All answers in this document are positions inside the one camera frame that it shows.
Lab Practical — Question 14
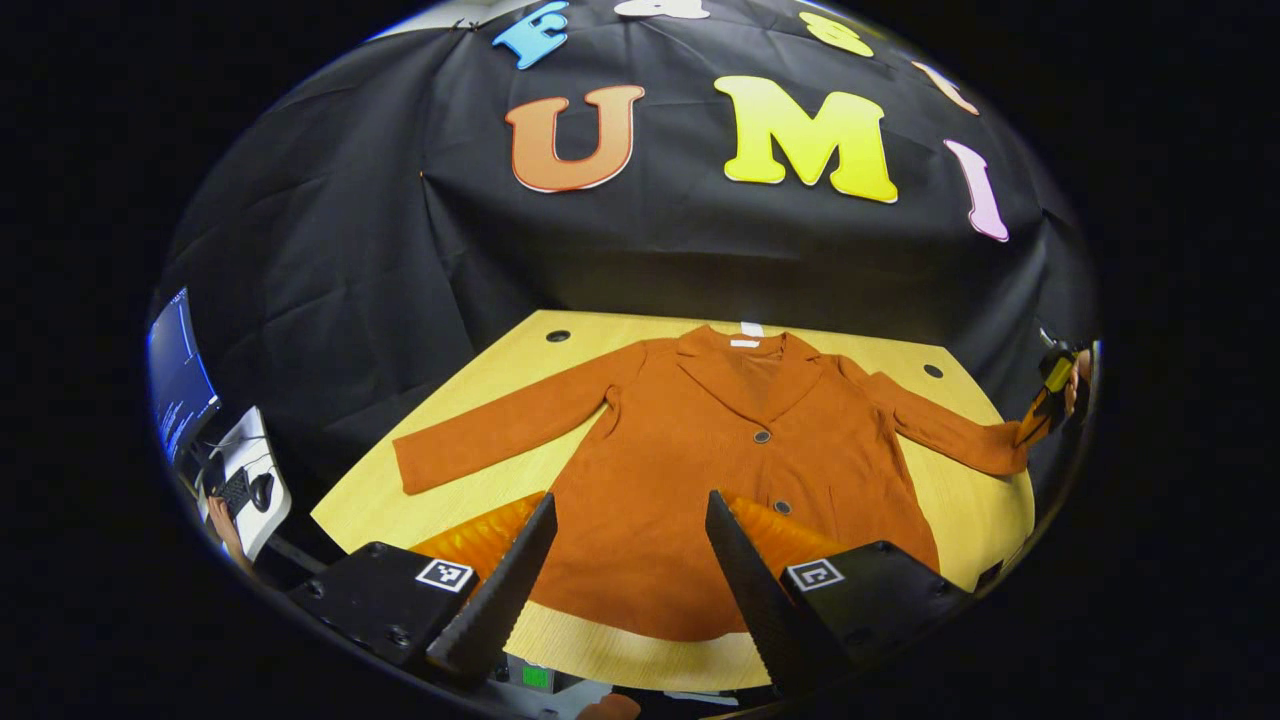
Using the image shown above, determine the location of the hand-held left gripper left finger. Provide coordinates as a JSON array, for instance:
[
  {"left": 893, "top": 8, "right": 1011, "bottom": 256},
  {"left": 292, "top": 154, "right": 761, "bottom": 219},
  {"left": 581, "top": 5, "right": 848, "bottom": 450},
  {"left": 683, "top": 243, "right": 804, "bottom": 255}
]
[{"left": 288, "top": 492, "right": 558, "bottom": 686}]

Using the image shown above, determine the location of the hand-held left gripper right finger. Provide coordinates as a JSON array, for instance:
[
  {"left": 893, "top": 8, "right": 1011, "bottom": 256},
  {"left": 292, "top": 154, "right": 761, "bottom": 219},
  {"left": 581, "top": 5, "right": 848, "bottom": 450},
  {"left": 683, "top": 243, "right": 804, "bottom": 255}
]
[{"left": 705, "top": 490, "right": 976, "bottom": 701}]

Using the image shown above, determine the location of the orange button-up jacket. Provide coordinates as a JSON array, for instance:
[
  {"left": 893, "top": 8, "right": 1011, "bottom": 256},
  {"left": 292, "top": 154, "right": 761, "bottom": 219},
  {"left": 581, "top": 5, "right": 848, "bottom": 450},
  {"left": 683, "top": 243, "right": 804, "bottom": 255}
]
[{"left": 393, "top": 325, "right": 1031, "bottom": 641}]

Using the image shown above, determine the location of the grey box with green patch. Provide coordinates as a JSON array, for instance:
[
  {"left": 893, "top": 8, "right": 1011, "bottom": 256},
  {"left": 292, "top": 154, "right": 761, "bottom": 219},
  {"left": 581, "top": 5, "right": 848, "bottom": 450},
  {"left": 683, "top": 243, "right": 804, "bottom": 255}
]
[{"left": 500, "top": 655, "right": 583, "bottom": 697}]

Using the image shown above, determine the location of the white side desk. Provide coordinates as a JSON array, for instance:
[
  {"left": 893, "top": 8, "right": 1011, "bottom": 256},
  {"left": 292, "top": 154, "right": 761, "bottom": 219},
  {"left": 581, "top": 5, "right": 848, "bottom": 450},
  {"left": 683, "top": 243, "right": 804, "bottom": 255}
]
[{"left": 195, "top": 405, "right": 293, "bottom": 561}]

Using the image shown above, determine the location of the black backdrop cloth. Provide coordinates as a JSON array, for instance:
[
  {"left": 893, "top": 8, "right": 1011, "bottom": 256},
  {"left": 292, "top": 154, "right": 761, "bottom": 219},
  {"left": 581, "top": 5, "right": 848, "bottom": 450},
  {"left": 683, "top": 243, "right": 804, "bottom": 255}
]
[{"left": 150, "top": 0, "right": 1101, "bottom": 561}]

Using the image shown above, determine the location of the computer monitor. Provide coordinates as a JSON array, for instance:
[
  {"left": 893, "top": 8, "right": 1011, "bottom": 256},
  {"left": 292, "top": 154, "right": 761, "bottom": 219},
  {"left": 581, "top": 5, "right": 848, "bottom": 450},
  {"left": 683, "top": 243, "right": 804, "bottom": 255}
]
[{"left": 148, "top": 288, "right": 221, "bottom": 466}]

